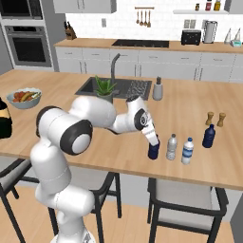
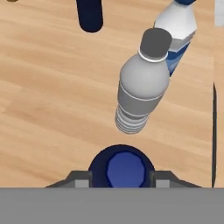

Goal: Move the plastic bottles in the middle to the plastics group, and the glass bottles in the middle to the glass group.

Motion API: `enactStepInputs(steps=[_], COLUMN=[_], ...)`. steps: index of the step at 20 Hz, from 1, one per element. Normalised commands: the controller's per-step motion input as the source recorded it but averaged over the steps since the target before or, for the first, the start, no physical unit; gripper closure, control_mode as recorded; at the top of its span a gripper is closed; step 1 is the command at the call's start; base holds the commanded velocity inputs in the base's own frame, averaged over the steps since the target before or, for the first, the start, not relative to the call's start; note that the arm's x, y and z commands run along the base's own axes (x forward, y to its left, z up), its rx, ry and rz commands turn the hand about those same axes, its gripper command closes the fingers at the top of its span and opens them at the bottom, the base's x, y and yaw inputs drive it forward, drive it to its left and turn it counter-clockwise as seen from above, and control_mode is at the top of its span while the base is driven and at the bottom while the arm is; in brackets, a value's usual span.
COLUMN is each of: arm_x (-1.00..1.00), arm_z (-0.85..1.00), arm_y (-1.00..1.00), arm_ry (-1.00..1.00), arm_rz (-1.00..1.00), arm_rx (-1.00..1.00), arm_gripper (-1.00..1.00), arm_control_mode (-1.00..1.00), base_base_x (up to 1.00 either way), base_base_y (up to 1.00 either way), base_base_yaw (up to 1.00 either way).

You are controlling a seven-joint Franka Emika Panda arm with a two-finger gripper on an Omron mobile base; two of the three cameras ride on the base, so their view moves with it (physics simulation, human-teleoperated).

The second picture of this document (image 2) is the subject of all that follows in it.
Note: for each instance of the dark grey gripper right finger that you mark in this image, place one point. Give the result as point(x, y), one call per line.
point(163, 179)

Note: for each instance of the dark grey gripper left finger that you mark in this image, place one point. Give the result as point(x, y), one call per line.
point(78, 179)

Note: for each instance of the dark blue bottle, blue cap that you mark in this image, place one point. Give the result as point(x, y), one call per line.
point(125, 169)

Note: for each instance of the white and blue plastic bottle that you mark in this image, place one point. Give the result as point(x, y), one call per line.
point(179, 26)

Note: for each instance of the grey plastic bottle, dark cap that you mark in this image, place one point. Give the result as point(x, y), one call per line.
point(143, 84)

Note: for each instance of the dark navy glass bottle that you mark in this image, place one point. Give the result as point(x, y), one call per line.
point(90, 14)

